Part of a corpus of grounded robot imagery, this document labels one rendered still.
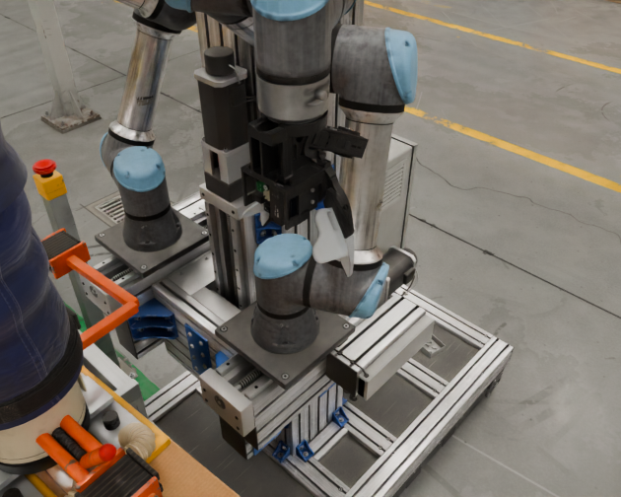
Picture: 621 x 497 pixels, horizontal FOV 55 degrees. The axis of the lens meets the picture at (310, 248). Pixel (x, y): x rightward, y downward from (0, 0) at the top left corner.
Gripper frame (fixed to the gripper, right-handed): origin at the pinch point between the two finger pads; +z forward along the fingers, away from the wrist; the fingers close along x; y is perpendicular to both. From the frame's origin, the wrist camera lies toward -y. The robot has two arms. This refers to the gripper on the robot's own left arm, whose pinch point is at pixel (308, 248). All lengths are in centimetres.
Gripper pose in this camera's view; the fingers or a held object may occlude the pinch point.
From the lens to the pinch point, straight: 76.4
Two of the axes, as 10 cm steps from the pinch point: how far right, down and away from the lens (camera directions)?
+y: -6.8, 4.6, -5.7
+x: 7.3, 4.3, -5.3
